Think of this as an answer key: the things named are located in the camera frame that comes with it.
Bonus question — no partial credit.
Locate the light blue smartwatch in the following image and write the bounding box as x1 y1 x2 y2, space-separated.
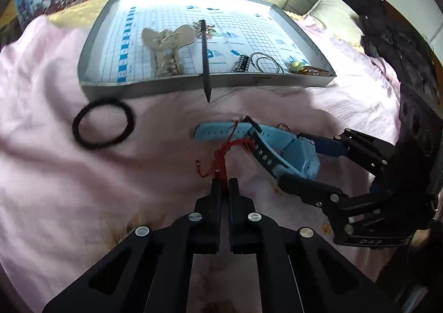
194 118 320 180

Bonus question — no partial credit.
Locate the red string bracelet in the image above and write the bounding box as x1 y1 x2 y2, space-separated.
195 120 256 180

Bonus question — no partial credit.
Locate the brown cord bracelet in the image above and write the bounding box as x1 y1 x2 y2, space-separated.
299 65 334 77

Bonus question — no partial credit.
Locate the green yellow bead charm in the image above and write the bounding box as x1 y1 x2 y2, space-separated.
291 60 305 73

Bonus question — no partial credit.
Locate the thin metal bangle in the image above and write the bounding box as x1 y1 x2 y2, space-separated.
250 52 280 74
254 56 285 74

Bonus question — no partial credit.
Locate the black white beaded bracelet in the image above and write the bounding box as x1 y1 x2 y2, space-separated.
233 54 252 73

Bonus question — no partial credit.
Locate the black hair stick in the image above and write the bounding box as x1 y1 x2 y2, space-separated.
201 20 212 103

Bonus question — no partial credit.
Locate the beige hair claw clip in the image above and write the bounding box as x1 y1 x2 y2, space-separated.
141 25 195 78

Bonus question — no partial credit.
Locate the pastel charm jewelry cluster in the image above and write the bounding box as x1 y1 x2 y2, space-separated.
192 20 222 39

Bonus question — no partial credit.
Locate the black clothes pile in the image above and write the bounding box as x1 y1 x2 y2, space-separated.
342 0 440 104

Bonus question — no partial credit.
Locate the white pillow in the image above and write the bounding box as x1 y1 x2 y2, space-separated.
305 0 364 46

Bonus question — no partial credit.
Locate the pink bed sheet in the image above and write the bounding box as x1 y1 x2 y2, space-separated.
1 16 400 312

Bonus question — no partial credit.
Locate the silver grid-lined tray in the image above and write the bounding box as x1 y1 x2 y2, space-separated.
77 0 336 100

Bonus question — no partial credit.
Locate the black hair tie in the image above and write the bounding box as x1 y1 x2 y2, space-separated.
72 98 135 150

